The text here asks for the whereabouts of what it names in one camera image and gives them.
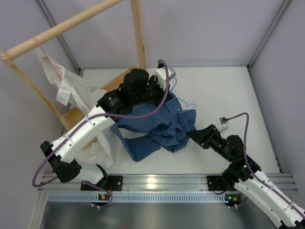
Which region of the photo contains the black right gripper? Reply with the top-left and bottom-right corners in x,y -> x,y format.
186,124 -> 233,162

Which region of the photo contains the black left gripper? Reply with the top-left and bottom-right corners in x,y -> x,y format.
132,75 -> 174,109

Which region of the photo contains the light blue wire hanger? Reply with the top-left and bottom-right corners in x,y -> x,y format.
168,76 -> 196,113

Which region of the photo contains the blue plaid shirt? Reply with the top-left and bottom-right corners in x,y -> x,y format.
111,98 -> 196,162

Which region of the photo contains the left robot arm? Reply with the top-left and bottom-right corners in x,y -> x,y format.
41,64 -> 176,190

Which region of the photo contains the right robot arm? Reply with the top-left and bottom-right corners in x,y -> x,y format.
187,125 -> 305,229

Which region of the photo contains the white table cover sheet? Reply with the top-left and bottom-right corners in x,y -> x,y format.
106,67 -> 280,174

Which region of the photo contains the white cloth garment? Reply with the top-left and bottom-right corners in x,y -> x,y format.
34,48 -> 117,169

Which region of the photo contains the wooden clothes rack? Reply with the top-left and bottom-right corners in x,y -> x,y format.
0,0 -> 148,151

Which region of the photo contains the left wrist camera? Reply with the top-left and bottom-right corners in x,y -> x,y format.
154,66 -> 176,91

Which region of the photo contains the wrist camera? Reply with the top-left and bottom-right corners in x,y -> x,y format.
154,66 -> 176,91
218,117 -> 229,133

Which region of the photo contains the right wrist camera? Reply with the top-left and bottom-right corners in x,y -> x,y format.
218,117 -> 229,133

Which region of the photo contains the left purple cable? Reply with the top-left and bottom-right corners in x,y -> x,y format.
32,59 -> 171,207

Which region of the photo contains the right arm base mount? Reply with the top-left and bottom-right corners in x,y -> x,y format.
207,176 -> 239,192

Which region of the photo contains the aluminium mounting rail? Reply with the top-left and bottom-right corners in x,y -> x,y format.
38,174 -> 297,193

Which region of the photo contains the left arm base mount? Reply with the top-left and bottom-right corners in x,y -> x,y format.
81,175 -> 123,191

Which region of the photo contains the slotted white cable duct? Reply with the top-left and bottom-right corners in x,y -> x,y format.
47,193 -> 239,203

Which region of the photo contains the pink wire hanger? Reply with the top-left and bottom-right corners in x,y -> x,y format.
31,36 -> 63,80

